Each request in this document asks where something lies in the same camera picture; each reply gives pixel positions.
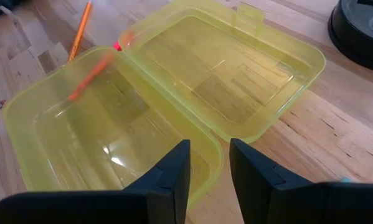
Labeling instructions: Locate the yellow translucent supply box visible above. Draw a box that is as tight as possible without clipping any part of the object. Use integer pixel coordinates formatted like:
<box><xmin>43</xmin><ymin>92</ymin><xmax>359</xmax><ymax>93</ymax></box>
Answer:
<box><xmin>2</xmin><ymin>0</ymin><xmax>327</xmax><ymax>208</ymax></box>

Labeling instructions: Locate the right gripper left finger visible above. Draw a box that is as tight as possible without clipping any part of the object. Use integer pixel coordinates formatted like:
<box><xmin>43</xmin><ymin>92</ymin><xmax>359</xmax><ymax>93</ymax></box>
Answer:
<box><xmin>0</xmin><ymin>139</ymin><xmax>192</xmax><ymax>224</ymax></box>

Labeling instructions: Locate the red marker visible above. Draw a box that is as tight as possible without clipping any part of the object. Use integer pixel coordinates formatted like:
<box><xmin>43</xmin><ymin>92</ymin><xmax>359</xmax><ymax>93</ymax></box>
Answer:
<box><xmin>67</xmin><ymin>30</ymin><xmax>135</xmax><ymax>102</ymax></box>

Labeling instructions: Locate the black desk lamp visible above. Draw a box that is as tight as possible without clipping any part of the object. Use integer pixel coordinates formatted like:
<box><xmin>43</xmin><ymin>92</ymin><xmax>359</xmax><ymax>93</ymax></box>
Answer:
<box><xmin>327</xmin><ymin>0</ymin><xmax>373</xmax><ymax>74</ymax></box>

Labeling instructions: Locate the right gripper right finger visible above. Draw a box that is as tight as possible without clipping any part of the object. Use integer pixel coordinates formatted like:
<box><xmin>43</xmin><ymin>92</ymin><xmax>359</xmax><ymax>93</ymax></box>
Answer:
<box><xmin>229</xmin><ymin>138</ymin><xmax>373</xmax><ymax>224</ymax></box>

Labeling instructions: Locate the orange pencil with eraser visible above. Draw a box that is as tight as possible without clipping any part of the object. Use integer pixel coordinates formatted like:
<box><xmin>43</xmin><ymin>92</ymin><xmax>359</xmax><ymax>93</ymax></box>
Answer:
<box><xmin>67</xmin><ymin>0</ymin><xmax>93</xmax><ymax>62</ymax></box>

